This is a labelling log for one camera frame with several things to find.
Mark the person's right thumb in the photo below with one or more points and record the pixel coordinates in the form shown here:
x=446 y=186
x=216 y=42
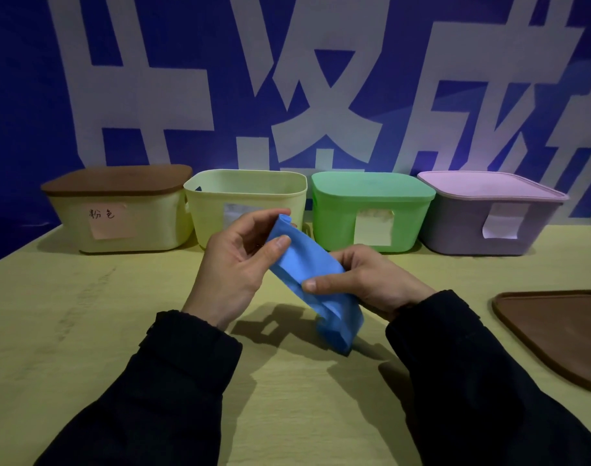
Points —
x=331 y=282

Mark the pink paper label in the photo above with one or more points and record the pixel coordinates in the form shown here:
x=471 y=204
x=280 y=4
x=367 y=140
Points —
x=108 y=222

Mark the pink box lid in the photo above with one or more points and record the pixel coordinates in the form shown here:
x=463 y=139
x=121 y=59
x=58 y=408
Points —
x=489 y=185

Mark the person's right hand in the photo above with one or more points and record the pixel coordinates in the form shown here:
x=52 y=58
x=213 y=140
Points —
x=378 y=283

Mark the blue cloth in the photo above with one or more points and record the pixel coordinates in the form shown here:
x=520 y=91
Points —
x=314 y=286

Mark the pale yellow open storage box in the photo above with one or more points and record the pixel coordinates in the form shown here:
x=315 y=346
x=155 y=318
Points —
x=276 y=203

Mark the purple storage box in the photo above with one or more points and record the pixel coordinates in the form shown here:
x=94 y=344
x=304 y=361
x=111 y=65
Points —
x=450 y=228

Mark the green storage box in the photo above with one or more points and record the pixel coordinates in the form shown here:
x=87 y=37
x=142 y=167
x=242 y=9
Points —
x=334 y=228

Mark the pale yellow lidded storage box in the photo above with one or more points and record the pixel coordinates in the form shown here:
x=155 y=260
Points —
x=154 y=223

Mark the curled white paper label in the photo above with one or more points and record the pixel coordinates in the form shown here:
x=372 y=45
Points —
x=504 y=220

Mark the small white paper label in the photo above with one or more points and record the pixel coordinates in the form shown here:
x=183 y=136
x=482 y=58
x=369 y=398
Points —
x=234 y=212

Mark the person's left hand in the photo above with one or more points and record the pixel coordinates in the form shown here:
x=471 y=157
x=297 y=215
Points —
x=227 y=271

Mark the green box lid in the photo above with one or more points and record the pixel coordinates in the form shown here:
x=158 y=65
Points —
x=370 y=186

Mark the brown box lid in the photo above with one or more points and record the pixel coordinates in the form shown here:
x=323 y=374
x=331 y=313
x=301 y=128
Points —
x=562 y=329
x=116 y=179

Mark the person's left thumb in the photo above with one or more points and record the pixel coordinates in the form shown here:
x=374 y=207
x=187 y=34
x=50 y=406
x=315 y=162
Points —
x=270 y=256

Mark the person's right forearm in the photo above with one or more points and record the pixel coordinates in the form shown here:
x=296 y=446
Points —
x=470 y=383

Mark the person's left forearm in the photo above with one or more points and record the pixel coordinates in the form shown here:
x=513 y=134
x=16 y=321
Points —
x=169 y=393

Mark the blue banner with white print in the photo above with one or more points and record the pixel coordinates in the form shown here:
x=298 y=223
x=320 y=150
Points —
x=23 y=92

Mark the pale yellow paper label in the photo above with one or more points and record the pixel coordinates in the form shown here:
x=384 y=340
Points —
x=373 y=229

